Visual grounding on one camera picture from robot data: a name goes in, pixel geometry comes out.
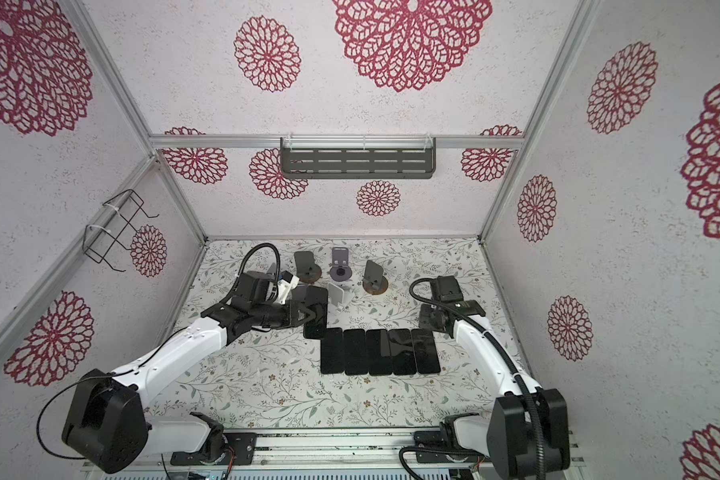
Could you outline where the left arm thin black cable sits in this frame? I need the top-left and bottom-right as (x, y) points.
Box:
(35, 242), (283, 480)

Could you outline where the wooden round stand back left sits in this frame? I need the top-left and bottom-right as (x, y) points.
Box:
(294, 250), (322, 284)

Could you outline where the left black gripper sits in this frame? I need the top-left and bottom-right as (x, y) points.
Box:
(253, 298), (317, 330)

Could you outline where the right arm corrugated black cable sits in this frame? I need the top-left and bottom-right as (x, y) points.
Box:
(398, 277), (547, 480)

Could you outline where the black phone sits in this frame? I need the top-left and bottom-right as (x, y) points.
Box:
(343, 329), (368, 376)
(303, 286), (329, 340)
(411, 329), (441, 375)
(320, 328), (344, 375)
(388, 329), (417, 376)
(366, 329), (393, 376)

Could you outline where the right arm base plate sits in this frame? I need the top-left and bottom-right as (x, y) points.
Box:
(413, 430), (456, 464)

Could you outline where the black wire wall rack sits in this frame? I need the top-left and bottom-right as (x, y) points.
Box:
(81, 189), (159, 273)

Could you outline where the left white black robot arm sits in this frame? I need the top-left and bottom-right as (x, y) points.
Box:
(61, 272), (329, 474)

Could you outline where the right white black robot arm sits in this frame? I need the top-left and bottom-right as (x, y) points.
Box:
(419, 301), (571, 479)

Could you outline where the grey round stand back centre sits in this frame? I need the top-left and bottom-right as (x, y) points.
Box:
(329, 247), (352, 282)

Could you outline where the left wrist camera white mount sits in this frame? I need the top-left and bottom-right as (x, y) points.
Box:
(274, 271), (300, 304)

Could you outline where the aluminium front rail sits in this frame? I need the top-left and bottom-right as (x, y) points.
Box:
(82, 427), (586, 472)

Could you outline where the wooden round stand back right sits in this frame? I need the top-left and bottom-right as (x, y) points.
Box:
(362, 260), (389, 295)

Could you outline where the wooden round stand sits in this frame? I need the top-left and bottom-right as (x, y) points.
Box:
(294, 250), (322, 284)
(362, 260), (389, 295)

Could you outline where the white stand front right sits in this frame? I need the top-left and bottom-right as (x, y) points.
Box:
(327, 283), (354, 308)

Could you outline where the grey slotted wall shelf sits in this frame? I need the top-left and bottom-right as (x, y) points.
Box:
(279, 137), (437, 180)

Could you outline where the grey round stand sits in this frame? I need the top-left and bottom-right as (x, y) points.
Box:
(291, 285), (307, 302)
(329, 247), (352, 282)

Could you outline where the grey round stand front left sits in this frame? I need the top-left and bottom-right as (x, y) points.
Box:
(291, 285), (307, 302)

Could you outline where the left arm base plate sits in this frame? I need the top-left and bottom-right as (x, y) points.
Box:
(170, 412), (258, 466)

